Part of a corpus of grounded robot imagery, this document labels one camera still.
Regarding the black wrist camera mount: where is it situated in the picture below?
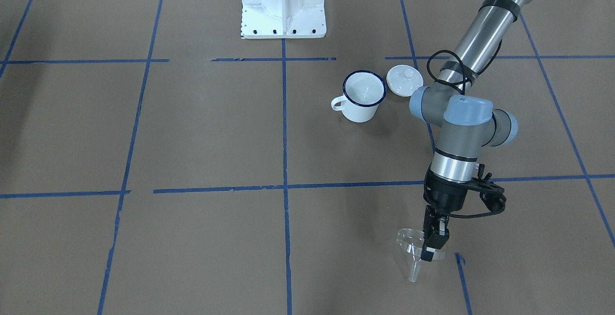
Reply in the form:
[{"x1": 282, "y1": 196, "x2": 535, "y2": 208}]
[{"x1": 473, "y1": 164, "x2": 506, "y2": 216}]

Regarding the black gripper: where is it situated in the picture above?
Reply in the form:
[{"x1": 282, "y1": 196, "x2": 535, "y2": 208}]
[{"x1": 421, "y1": 168, "x2": 474, "y2": 262}]

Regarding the brown paper table cover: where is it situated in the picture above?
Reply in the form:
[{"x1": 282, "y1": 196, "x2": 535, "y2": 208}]
[{"x1": 1, "y1": 0, "x2": 614, "y2": 315}]

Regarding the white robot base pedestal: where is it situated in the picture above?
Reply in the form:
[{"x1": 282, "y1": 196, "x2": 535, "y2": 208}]
[{"x1": 240, "y1": 0, "x2": 327, "y2": 39}]

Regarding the white enamel mug lid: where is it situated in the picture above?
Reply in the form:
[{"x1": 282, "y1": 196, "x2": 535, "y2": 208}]
[{"x1": 386, "y1": 65, "x2": 424, "y2": 97}]

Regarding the clear glass funnel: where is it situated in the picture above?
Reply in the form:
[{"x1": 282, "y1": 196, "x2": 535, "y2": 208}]
[{"x1": 396, "y1": 228, "x2": 427, "y2": 283}]

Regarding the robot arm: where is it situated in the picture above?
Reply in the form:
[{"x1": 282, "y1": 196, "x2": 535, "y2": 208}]
[{"x1": 409, "y1": 0, "x2": 532, "y2": 262}]

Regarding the white enamel mug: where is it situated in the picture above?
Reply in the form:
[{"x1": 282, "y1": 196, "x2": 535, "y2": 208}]
[{"x1": 330, "y1": 70, "x2": 387, "y2": 123}]

